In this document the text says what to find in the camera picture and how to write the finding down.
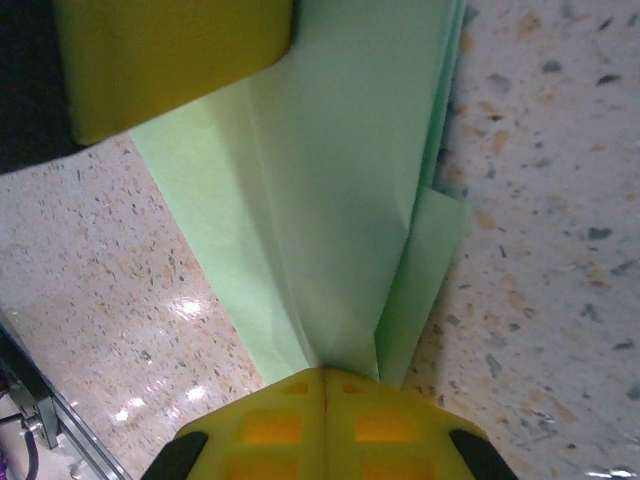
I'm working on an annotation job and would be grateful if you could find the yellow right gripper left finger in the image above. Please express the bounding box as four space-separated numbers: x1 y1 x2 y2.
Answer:
143 367 328 480

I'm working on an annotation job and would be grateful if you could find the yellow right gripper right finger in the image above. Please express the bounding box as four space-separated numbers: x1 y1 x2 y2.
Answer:
325 368 520 480

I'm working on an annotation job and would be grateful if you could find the aluminium frame rail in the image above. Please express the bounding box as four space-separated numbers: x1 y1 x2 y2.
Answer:
0 307 151 480

